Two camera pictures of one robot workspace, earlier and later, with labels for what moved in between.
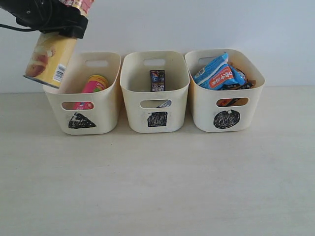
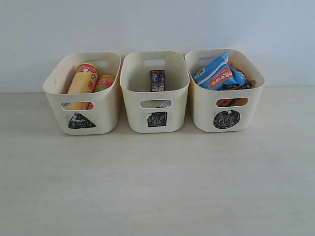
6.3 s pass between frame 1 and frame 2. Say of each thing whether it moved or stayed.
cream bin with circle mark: stayed
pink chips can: moved
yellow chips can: moved
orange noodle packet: moved
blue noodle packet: stayed
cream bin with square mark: stayed
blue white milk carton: stayed
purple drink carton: stayed
